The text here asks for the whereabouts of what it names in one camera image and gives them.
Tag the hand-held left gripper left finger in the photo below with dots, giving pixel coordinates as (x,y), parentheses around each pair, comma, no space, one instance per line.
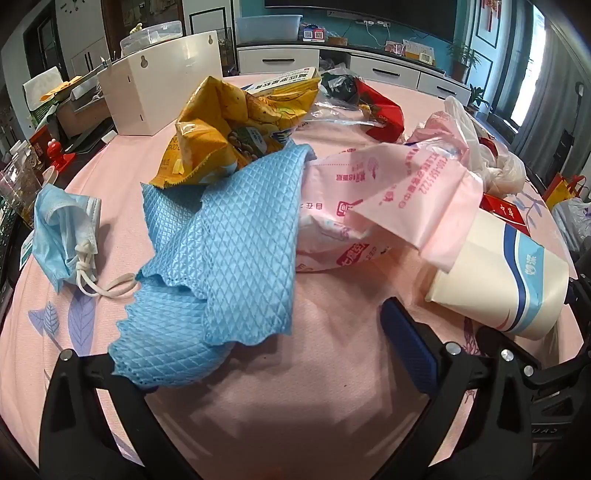
(124,415)

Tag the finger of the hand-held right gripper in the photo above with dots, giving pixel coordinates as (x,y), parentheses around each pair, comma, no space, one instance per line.
(549,376)
(581,300)

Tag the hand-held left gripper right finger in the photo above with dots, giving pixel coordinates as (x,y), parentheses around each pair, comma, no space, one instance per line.
(406,341)

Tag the white blue-striped paper cup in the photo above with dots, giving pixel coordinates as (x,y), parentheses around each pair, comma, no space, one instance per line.
(485,277)

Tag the red cigarette box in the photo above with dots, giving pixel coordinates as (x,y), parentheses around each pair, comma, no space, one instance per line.
(501,207)

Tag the blue waffle cleaning cloth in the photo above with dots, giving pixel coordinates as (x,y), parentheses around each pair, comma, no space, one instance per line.
(240,240)

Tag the red snack packet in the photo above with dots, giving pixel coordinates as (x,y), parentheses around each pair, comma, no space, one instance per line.
(383,115)

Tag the yellow snack bag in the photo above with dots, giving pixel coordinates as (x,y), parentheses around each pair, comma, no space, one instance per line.
(212,120)

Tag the orange shopping bag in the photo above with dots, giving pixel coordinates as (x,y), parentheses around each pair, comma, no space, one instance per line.
(561,189)

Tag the black upright vacuum cleaner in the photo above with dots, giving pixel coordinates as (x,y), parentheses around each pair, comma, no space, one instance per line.
(568,143)

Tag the pink printed plastic bag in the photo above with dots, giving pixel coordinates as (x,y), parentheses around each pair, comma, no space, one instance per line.
(392,184)

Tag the blue face mask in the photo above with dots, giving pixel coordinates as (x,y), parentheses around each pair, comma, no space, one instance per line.
(55,230)

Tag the white plastic bag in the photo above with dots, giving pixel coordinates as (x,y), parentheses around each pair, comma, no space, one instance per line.
(461,124)

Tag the thin pale pink plastic bag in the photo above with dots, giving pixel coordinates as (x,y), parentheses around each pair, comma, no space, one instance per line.
(429,129)

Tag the small potted plant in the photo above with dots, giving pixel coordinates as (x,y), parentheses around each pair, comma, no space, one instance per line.
(475,104)

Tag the clear plastic wrapper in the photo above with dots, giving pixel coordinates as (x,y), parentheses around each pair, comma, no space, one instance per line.
(341,113)

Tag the tall potted plant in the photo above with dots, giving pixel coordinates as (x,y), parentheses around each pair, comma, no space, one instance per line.
(459,69)

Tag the red toy figurine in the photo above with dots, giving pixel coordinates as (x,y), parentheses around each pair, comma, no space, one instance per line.
(54,152)

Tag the white blue-print carton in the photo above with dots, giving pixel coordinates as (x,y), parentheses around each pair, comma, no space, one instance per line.
(295,78)

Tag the white desk calendar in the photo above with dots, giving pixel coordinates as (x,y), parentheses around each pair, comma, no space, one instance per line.
(422,51)

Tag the brown cardboard box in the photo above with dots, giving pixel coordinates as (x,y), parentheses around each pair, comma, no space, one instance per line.
(74,115)

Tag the white TV cabinet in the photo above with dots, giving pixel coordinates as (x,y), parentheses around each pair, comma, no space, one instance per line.
(286,57)

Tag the white power strip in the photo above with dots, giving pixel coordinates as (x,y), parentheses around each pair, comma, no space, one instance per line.
(371,21)

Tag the white wooden box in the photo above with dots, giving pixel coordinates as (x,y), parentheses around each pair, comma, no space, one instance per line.
(152,92)

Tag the black television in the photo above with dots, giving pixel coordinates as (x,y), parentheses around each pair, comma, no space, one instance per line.
(369,14)

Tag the grey plastic storage bin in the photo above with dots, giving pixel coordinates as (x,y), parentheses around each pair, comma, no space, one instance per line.
(268,30)

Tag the white double-door cabinet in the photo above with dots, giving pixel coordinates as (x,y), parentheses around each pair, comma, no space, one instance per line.
(92,55)

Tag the clear lidded storage box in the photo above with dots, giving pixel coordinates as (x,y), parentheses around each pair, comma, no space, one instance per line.
(152,34)

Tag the red wall hanging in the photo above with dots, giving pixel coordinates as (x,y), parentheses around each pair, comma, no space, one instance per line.
(489,14)

